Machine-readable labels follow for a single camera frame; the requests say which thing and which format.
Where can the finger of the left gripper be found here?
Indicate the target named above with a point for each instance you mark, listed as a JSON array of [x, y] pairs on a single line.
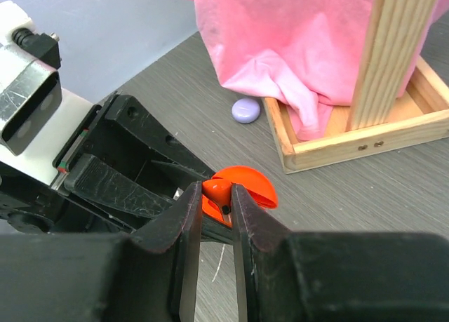
[[164, 152], [93, 180]]

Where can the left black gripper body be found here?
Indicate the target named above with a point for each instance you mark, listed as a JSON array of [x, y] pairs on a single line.
[[104, 141]]

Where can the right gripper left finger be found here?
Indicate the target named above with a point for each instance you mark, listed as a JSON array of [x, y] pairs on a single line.
[[167, 272]]

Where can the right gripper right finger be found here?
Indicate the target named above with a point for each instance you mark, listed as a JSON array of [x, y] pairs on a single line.
[[266, 280]]

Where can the purple earbud case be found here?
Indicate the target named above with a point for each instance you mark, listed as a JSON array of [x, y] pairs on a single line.
[[245, 110]]

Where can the orange earbud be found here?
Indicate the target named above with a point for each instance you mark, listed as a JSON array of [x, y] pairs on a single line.
[[219, 191]]

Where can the pink t-shirt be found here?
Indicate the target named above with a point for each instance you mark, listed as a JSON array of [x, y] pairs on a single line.
[[305, 53]]

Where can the wooden clothes rack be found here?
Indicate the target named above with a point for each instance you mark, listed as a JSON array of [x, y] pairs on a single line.
[[398, 101]]

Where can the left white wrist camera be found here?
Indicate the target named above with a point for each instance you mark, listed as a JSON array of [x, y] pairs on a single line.
[[42, 123]]

